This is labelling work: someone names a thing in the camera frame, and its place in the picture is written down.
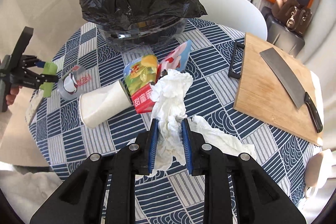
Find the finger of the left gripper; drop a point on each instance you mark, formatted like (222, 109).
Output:
(29, 61)
(36, 80)

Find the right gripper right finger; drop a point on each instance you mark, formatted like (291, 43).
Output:
(258, 198)

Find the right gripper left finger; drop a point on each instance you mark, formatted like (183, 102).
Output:
(102, 183)

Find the large white tissue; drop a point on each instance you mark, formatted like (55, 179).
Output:
(169, 109)

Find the clear plastic trash bin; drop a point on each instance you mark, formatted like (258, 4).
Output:
(158, 33)

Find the left human hand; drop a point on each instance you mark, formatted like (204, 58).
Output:
(14, 91)

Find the white paper cup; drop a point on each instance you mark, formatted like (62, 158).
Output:
(99, 105)

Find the blue patterned tablecloth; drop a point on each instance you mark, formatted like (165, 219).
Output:
(171, 196)

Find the yellow blue snack bag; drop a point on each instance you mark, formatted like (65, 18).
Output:
(140, 75)

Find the wooden cutting board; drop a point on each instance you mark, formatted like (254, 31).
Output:
(261, 95)

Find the pink cartoon snack wrapper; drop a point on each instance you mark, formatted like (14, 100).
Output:
(177, 59)

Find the dark grey suitcase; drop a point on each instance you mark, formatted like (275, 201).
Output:
(280, 36)

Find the brown leather handbag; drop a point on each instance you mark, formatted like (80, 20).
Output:
(291, 14)

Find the white chair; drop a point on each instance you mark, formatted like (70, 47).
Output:
(240, 15)

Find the cleaver with black handle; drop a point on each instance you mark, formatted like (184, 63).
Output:
(292, 85)

